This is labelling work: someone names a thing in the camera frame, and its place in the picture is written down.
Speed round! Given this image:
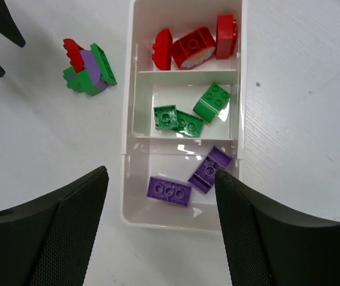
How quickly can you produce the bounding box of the green numbered lego brick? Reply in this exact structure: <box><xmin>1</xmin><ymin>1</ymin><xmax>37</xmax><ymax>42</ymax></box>
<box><xmin>63</xmin><ymin>67</ymin><xmax>103</xmax><ymax>96</ymax></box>

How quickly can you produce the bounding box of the purple curved lego brick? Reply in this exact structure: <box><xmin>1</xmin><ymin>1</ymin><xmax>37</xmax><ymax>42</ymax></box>
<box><xmin>147</xmin><ymin>176</ymin><xmax>191</xmax><ymax>207</ymax></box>

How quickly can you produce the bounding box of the green lego plate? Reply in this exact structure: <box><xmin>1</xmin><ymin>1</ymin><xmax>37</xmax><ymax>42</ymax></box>
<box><xmin>172</xmin><ymin>110</ymin><xmax>205</xmax><ymax>138</ymax></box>

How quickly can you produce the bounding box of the small green lego brick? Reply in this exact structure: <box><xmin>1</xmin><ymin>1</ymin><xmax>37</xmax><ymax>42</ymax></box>
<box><xmin>153</xmin><ymin>105</ymin><xmax>178</xmax><ymax>130</ymax></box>

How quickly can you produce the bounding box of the red sloped lego brick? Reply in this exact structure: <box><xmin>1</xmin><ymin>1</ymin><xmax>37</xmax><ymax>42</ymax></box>
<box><xmin>215</xmin><ymin>14</ymin><xmax>237</xmax><ymax>60</ymax></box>

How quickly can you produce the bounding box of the purple paw print lego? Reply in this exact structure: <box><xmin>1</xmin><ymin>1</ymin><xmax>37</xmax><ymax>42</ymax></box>
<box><xmin>188</xmin><ymin>146</ymin><xmax>233</xmax><ymax>194</ymax></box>

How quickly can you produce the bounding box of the white three-compartment tray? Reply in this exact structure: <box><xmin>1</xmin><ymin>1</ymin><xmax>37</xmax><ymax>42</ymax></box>
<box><xmin>120</xmin><ymin>1</ymin><xmax>248</xmax><ymax>232</ymax></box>

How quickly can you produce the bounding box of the red rounded lego brick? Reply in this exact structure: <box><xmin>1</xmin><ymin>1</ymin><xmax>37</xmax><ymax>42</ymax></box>
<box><xmin>171</xmin><ymin>27</ymin><xmax>216</xmax><ymax>70</ymax></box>

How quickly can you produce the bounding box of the green square lego brick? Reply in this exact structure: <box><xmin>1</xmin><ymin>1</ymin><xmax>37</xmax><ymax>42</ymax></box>
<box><xmin>193</xmin><ymin>83</ymin><xmax>231</xmax><ymax>123</ymax></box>

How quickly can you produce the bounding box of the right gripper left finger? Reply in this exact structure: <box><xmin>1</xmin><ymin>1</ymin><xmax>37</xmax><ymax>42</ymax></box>
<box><xmin>0</xmin><ymin>166</ymin><xmax>109</xmax><ymax>285</ymax></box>

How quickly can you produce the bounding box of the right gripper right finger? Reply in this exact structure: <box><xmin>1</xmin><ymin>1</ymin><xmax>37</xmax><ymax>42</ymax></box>
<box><xmin>215</xmin><ymin>170</ymin><xmax>340</xmax><ymax>285</ymax></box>

